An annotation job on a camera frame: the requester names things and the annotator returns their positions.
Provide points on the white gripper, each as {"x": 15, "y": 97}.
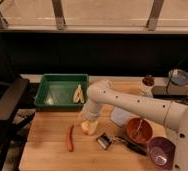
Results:
{"x": 93, "y": 125}

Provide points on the yellow apple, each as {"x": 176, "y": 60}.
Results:
{"x": 86, "y": 129}

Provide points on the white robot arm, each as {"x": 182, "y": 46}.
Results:
{"x": 170, "y": 114}

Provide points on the orange bowl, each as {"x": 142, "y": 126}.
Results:
{"x": 145, "y": 133}

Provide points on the purple bowl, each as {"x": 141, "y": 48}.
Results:
{"x": 161, "y": 152}

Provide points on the light blue cloth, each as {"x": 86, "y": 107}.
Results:
{"x": 120, "y": 116}

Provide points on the orange carrot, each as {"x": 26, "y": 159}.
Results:
{"x": 69, "y": 141}

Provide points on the green plastic tray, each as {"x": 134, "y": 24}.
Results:
{"x": 56, "y": 91}

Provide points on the metal spoon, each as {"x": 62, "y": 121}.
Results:
{"x": 138, "y": 128}

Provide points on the white cup with red contents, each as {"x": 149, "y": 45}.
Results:
{"x": 147, "y": 85}

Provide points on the black office chair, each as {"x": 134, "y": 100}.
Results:
{"x": 9, "y": 104}

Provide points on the grey round device on stand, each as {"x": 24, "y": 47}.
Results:
{"x": 174, "y": 85}

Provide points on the black handled peeler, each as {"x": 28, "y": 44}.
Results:
{"x": 105, "y": 141}

